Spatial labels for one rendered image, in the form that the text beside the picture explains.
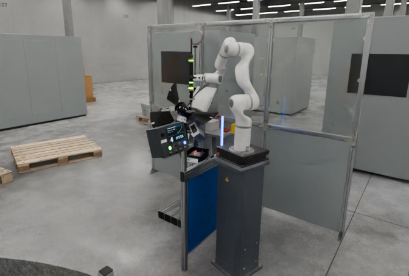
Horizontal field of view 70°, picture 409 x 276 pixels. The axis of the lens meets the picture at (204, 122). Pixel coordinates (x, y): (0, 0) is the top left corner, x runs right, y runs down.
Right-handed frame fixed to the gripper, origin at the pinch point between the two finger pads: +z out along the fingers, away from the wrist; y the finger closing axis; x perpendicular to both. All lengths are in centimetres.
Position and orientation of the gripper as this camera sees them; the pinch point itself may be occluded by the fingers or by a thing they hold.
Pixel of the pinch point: (191, 76)
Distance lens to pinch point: 269.9
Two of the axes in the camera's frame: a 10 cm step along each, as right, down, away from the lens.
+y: 5.9, -1.8, 7.8
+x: 0.2, -9.7, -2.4
